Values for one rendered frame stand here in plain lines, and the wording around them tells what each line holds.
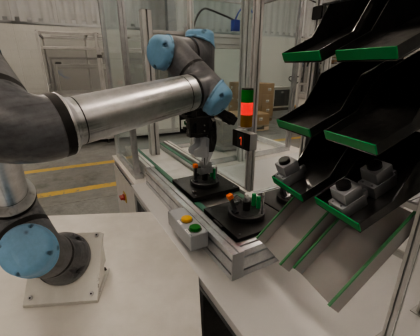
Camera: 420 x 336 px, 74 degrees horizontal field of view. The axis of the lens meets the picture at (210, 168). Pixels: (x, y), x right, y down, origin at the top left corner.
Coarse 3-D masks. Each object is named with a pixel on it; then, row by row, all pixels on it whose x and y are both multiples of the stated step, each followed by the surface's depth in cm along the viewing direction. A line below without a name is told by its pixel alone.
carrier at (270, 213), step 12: (252, 192) 120; (228, 204) 114; (240, 204) 109; (252, 204) 108; (264, 204) 114; (216, 216) 105; (228, 216) 105; (240, 216) 101; (252, 216) 101; (264, 216) 103; (228, 228) 97; (240, 228) 97; (252, 228) 97; (240, 240) 91
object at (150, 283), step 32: (64, 224) 120; (96, 224) 120; (128, 224) 120; (128, 256) 100; (160, 256) 100; (0, 288) 86; (128, 288) 86; (160, 288) 86; (192, 288) 86; (0, 320) 75; (32, 320) 75; (64, 320) 75; (96, 320) 75; (128, 320) 75; (160, 320) 75; (192, 320) 75
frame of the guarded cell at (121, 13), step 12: (120, 0) 136; (264, 0) 217; (300, 0) 188; (120, 12) 137; (300, 12) 190; (120, 24) 138; (300, 24) 192; (120, 36) 142; (300, 36) 195; (108, 72) 188; (108, 84) 191; (132, 132) 157; (288, 132) 219; (132, 144) 159; (180, 144) 231; (276, 144) 233; (288, 144) 222; (120, 156) 200; (132, 156) 164
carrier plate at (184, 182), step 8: (192, 176) 142; (176, 184) 134; (184, 184) 133; (224, 184) 133; (232, 184) 133; (184, 192) 127; (200, 192) 124; (208, 192) 124; (216, 192) 124; (224, 192) 126; (232, 192) 129; (192, 200) 120; (200, 200) 121
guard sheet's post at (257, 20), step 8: (256, 0) 102; (256, 8) 102; (256, 16) 103; (256, 24) 104; (256, 32) 105; (256, 40) 106; (256, 48) 107; (256, 56) 108; (256, 64) 109; (256, 72) 110; (256, 80) 112; (256, 88) 113; (256, 96) 114; (256, 104) 115; (256, 112) 116; (256, 120) 117; (256, 128) 118; (248, 152) 123; (248, 160) 123; (248, 168) 124; (248, 176) 125; (248, 184) 126
